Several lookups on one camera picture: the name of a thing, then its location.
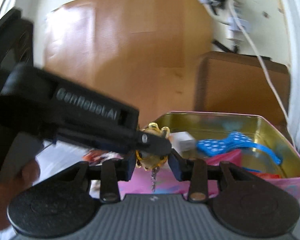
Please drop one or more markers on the red toy figure keychain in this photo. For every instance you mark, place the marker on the red toy figure keychain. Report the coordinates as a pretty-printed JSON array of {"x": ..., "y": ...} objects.
[{"x": 96, "y": 157}]

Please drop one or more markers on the pink macaron biscuit tin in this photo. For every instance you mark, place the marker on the pink macaron biscuit tin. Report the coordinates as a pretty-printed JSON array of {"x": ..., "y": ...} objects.
[{"x": 209, "y": 125}]

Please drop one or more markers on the left hand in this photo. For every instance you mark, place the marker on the left hand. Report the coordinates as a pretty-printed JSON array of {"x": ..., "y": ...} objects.
[{"x": 29, "y": 174}]

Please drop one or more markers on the white wall plug adapters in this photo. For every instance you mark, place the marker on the white wall plug adapters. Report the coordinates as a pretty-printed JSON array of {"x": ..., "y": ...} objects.
[{"x": 236, "y": 23}]

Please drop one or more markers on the blue polka dot bow headband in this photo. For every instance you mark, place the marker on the blue polka dot bow headband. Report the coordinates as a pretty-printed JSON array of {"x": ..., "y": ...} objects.
[{"x": 235, "y": 140}]

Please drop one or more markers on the wooden board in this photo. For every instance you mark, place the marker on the wooden board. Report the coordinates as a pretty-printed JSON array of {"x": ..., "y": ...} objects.
[{"x": 143, "y": 52}]

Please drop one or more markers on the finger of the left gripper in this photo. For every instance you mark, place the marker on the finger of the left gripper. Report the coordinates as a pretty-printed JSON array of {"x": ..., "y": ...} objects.
[{"x": 118, "y": 142}]

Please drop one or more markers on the red card box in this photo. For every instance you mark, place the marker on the red card box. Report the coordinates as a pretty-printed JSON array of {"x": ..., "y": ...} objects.
[{"x": 266, "y": 175}]

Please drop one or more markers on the white charger block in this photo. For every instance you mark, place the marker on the white charger block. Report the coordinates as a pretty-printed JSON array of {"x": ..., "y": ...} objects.
[{"x": 182, "y": 141}]

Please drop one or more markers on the pink leather pouch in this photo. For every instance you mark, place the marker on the pink leather pouch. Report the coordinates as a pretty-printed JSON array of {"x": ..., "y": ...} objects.
[{"x": 234, "y": 157}]

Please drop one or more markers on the yellow bear keychain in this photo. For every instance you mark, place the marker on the yellow bear keychain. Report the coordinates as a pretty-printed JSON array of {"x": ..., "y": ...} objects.
[{"x": 150, "y": 161}]

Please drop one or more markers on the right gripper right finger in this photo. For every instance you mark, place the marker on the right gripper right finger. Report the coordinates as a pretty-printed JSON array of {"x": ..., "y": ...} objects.
[{"x": 198, "y": 173}]

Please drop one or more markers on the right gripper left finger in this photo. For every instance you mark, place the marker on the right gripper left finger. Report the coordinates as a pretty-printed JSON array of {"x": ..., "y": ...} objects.
[{"x": 110, "y": 173}]

